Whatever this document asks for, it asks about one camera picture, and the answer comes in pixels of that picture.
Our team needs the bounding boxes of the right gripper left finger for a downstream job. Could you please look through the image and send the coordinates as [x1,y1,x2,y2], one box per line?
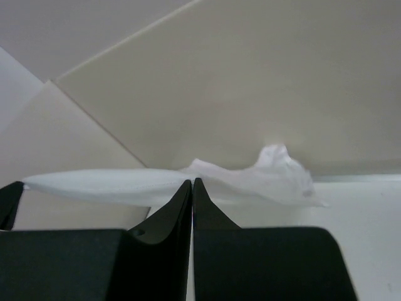
[1,181,192,300]

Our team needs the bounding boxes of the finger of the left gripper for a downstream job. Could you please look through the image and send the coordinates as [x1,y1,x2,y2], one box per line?
[0,181,24,231]

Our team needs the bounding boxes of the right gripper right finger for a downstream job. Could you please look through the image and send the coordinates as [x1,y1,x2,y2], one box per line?
[192,179,357,300]

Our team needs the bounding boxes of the white tank top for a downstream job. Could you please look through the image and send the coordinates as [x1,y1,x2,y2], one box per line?
[23,144,325,207]

